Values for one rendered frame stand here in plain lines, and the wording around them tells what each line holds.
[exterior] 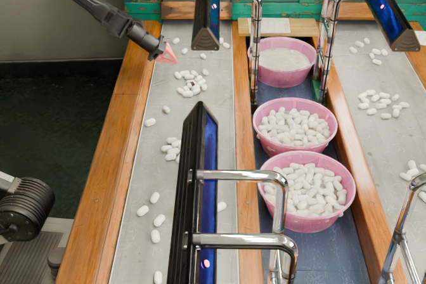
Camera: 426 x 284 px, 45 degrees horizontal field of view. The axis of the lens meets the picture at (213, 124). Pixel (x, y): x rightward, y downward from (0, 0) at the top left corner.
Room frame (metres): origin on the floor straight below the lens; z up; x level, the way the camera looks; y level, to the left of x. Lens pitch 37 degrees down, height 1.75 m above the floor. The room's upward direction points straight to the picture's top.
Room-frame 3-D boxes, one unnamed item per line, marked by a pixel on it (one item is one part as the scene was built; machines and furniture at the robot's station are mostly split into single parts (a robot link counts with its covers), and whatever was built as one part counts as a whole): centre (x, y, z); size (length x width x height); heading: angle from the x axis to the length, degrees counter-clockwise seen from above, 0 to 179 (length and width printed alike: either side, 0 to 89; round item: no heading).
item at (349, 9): (2.03, -0.61, 0.83); 0.30 x 0.06 x 0.07; 89
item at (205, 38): (1.60, 0.02, 1.08); 0.62 x 0.08 x 0.07; 179
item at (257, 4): (1.59, -0.06, 0.90); 0.20 x 0.19 x 0.45; 179
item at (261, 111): (1.32, -0.26, 0.72); 0.27 x 0.27 x 0.10
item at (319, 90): (1.59, -0.46, 0.90); 0.20 x 0.19 x 0.45; 179
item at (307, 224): (1.04, -0.25, 0.72); 0.27 x 0.27 x 0.10
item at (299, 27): (1.98, -0.27, 0.77); 0.33 x 0.15 x 0.01; 89
